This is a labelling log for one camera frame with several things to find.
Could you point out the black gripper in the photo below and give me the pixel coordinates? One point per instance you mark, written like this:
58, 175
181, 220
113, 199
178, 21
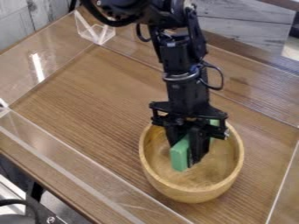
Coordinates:
189, 106

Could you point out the green rectangular block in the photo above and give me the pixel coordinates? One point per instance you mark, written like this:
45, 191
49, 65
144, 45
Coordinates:
180, 152

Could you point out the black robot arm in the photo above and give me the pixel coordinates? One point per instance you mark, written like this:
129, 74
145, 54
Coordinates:
174, 29

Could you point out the brown wooden bowl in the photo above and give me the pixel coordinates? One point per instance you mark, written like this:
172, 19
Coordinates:
201, 183

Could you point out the clear acrylic front wall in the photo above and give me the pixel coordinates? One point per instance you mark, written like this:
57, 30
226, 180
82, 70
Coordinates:
97, 192

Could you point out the clear acrylic corner bracket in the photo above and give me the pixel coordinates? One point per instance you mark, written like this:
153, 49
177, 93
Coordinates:
97, 33

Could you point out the black table leg bracket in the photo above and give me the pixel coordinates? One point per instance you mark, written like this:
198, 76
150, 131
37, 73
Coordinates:
37, 210

